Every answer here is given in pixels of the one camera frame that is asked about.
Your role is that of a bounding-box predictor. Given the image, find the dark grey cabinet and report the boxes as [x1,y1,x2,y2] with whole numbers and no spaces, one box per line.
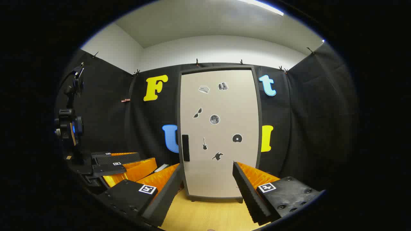
[176,65,264,203]

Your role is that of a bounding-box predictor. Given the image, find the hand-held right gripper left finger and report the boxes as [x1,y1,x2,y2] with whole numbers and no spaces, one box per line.
[97,163,184,227]

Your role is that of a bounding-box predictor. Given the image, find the row of black cloth clamps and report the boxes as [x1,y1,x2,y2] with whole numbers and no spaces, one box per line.
[92,47,317,76]

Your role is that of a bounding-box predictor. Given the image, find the ceiling light panel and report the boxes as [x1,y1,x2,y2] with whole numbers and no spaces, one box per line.
[238,0,284,16]

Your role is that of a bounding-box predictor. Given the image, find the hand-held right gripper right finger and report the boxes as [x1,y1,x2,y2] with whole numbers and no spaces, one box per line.
[232,161,325,226]

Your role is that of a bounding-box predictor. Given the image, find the black door handle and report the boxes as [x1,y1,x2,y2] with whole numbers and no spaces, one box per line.
[182,134,190,162]

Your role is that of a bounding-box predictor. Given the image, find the black backdrop cloth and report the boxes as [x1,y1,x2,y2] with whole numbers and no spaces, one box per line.
[55,42,358,193]

